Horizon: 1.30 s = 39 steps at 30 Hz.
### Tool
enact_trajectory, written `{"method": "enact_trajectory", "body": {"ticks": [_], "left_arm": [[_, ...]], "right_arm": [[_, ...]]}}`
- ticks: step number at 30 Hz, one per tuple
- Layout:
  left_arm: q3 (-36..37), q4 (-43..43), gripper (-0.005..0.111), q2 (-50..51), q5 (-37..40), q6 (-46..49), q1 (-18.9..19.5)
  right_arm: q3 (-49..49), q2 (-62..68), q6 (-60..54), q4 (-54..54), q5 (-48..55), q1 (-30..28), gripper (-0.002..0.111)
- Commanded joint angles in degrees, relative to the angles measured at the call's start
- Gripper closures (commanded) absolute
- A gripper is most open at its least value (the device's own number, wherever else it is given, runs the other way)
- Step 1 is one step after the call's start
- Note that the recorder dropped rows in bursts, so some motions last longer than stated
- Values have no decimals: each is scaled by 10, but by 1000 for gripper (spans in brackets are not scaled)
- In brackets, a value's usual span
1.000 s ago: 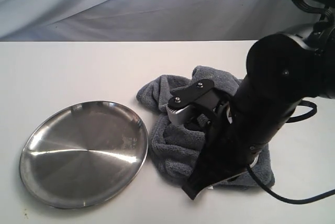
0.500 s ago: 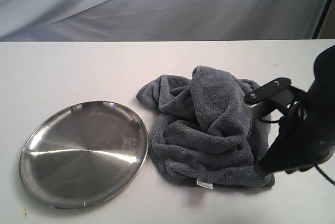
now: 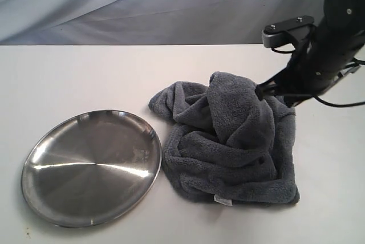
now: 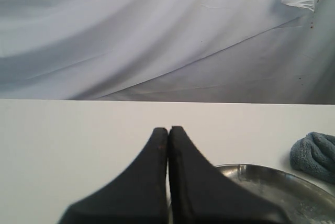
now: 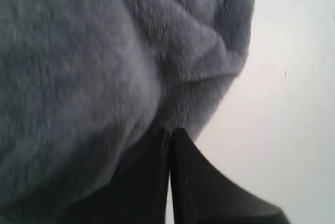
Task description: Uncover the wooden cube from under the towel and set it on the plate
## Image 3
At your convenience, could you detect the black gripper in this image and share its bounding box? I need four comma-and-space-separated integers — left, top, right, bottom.
255, 64, 317, 107

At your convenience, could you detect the round stainless steel plate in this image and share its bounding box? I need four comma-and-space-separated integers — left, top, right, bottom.
21, 109, 162, 228

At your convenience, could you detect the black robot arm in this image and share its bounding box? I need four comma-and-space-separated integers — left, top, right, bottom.
255, 0, 364, 108

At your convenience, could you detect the grey fleece towel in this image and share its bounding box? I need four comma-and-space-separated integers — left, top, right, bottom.
148, 72, 299, 204

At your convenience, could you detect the white backdrop sheet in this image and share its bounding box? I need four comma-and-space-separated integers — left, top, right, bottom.
1, 0, 324, 45

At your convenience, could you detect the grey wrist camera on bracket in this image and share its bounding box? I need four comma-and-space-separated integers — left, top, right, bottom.
262, 15, 314, 48

